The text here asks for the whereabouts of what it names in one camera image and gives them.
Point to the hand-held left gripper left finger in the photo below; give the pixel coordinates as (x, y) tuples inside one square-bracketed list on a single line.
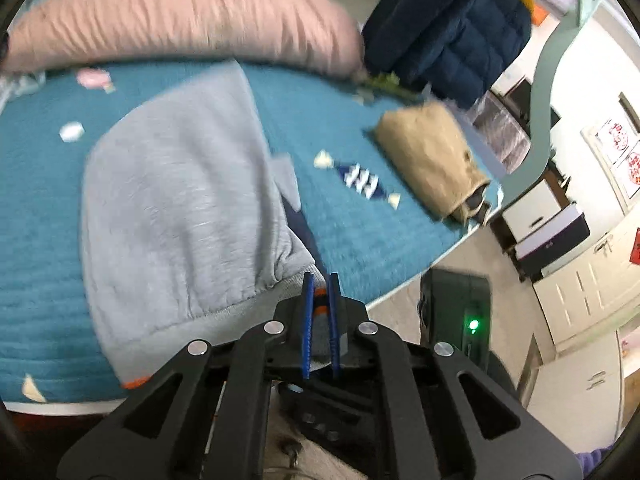
[(307, 330)]

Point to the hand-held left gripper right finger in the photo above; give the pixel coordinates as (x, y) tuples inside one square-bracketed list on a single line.
[(334, 330)]

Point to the grey navy baseball jacket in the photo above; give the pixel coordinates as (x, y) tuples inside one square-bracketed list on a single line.
[(175, 200)]

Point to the purple black cabinet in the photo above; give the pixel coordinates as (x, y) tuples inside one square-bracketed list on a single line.
[(555, 242)]

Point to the white cabinet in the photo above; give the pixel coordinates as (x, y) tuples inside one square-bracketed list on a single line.
[(532, 210)]

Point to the white cupboard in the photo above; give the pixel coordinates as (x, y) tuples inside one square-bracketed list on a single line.
[(590, 290)]

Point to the folded khaki garment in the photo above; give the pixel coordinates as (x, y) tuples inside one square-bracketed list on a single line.
[(430, 155)]

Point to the green cloth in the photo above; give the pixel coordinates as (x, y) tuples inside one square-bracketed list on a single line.
[(390, 84)]

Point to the navy yellow puffer jacket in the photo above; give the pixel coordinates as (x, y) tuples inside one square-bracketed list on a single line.
[(450, 35)]

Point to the teal quilted bed sheet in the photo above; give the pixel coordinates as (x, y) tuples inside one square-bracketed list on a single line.
[(40, 220)]

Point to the pink duvet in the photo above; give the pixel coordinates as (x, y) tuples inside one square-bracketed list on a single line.
[(175, 10)]

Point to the mint green bunk bed frame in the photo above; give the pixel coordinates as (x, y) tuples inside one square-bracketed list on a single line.
[(542, 110)]

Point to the red print wall poster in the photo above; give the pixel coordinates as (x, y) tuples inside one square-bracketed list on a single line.
[(631, 170), (607, 140)]

